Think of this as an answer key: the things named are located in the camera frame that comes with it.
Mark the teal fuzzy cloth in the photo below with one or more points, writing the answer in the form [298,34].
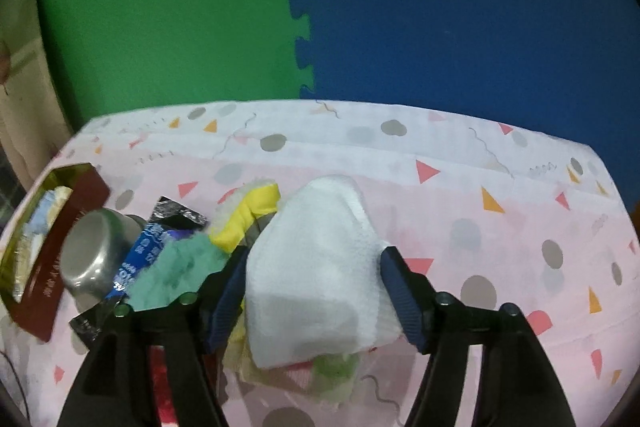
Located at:
[182,267]

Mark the red and gold box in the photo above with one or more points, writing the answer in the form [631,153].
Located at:
[75,237]

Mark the yellow cloth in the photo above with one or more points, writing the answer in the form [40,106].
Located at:
[245,217]

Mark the pink patterned tablecloth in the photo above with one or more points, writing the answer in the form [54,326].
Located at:
[475,232]

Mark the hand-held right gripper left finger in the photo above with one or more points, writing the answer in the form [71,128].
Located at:
[227,302]

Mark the blue foam mat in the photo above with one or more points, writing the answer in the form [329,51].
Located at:
[450,7]

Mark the light blue towel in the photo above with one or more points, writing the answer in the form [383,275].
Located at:
[42,214]

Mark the stainless steel bowl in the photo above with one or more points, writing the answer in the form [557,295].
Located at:
[92,257]

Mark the black and blue snack packet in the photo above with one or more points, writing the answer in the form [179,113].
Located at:
[150,247]

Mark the green foam mat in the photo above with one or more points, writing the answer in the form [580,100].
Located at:
[165,7]

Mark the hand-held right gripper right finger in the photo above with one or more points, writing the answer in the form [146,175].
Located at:
[400,297]

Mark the grey plaid cloth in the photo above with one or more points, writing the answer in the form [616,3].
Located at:
[6,179]

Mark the red packet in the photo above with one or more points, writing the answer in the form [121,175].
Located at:
[162,382]

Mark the white cloth with red stitching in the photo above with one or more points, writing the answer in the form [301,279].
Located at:
[310,267]

